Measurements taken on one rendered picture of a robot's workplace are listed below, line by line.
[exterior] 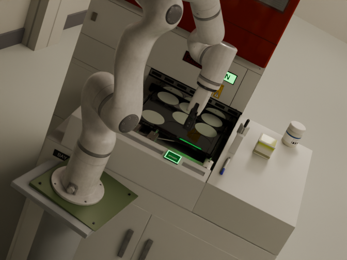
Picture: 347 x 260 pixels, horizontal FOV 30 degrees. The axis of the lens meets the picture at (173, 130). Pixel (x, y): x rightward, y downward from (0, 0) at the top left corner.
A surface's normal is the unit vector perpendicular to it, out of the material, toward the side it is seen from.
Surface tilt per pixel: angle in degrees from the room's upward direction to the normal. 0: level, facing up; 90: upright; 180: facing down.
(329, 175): 0
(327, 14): 90
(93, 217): 3
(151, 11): 91
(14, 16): 90
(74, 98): 90
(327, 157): 0
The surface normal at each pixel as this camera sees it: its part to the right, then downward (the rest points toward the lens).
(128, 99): 0.53, 0.21
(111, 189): 0.39, -0.77
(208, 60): -0.70, -0.06
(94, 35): -0.29, 0.40
